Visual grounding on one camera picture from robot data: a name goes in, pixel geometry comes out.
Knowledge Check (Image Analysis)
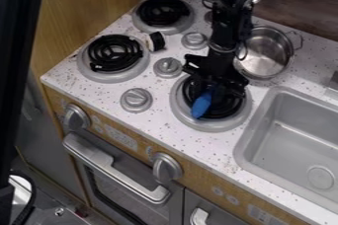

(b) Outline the blue toy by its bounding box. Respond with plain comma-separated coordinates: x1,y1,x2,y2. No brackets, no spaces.
189,85,218,120

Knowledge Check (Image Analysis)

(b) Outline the black and white toy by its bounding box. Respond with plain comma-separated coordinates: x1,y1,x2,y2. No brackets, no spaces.
146,31,168,53

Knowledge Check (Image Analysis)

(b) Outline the silver pot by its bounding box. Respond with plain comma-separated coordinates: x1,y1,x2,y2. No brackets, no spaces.
232,26,305,81

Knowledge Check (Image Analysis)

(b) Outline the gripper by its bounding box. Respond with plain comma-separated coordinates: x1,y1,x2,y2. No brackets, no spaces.
181,52,251,100

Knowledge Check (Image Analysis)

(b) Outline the toy sink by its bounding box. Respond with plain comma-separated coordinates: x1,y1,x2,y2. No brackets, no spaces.
232,85,338,215

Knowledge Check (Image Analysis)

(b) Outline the toy stove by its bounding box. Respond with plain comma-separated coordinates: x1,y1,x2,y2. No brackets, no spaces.
75,0,255,134

